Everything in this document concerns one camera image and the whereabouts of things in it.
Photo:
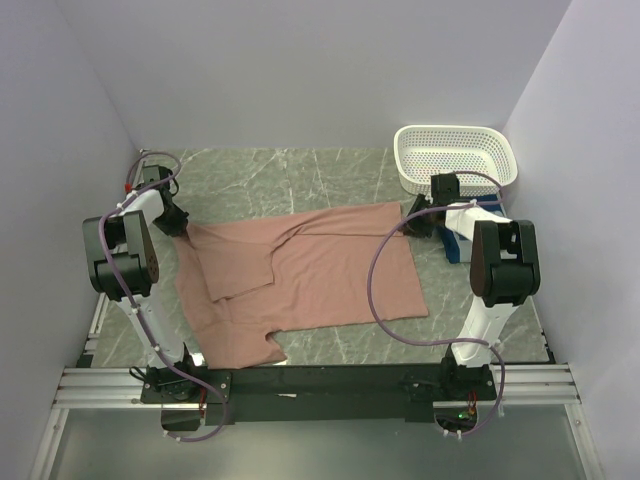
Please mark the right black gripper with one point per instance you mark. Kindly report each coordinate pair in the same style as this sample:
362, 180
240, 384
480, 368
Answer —
415, 229

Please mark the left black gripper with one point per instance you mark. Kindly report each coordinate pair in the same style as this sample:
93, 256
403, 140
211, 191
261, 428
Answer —
180, 222

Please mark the pink graphic t-shirt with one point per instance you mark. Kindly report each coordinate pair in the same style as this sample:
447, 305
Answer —
241, 282

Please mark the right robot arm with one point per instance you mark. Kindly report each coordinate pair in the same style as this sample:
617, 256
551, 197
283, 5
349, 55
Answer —
504, 263

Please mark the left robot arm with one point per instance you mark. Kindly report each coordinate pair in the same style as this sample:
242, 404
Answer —
123, 265

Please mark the folded blue t-shirt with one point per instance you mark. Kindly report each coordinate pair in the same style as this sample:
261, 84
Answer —
460, 240

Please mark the white plastic basket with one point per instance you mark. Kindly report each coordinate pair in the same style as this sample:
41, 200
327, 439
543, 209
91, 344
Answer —
481, 157

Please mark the black base crossbar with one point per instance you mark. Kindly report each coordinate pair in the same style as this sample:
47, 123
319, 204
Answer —
313, 393

